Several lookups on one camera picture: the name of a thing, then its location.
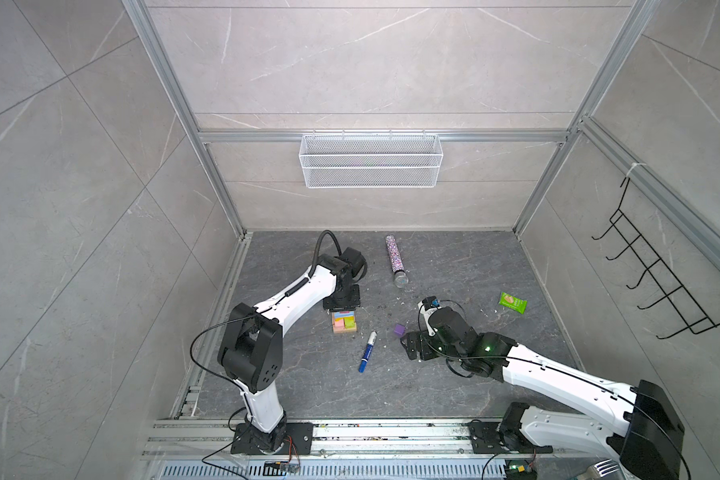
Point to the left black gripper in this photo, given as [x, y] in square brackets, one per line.
[355, 303]

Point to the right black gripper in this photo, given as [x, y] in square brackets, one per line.
[422, 337]

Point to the blue white marker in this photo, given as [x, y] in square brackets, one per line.
[367, 352]

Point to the light blue block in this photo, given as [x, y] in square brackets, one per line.
[343, 314]

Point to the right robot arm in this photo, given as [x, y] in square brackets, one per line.
[637, 426]

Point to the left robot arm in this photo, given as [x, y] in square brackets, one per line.
[252, 346]

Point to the glitter sprinkle tube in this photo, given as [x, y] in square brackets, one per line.
[399, 274]

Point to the green circuit board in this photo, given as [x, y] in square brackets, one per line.
[519, 470]

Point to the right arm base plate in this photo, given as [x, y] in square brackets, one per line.
[492, 438]

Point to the white wire mesh basket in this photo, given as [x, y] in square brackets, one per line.
[334, 161]

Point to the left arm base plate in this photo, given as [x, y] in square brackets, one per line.
[295, 438]

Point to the black wire hook rack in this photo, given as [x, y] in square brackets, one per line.
[653, 266]

